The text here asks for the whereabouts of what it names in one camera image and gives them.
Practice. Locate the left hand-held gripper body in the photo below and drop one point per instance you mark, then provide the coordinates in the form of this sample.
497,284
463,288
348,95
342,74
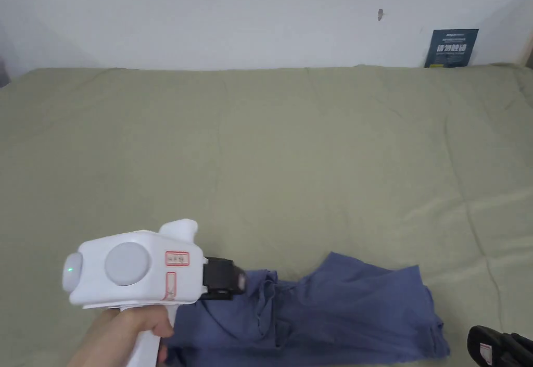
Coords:
137,273

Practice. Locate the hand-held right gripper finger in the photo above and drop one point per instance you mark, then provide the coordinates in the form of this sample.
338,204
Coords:
520,352
483,348

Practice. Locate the dark blue shirt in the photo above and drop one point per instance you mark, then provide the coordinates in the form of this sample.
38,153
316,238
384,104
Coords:
333,317

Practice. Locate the person's left hand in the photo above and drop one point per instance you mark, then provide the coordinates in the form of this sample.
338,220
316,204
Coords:
118,333

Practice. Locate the bed with pale green sheet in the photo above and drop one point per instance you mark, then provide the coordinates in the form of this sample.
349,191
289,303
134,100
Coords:
266,154

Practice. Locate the dark blue sign card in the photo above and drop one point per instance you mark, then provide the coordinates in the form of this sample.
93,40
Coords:
452,48

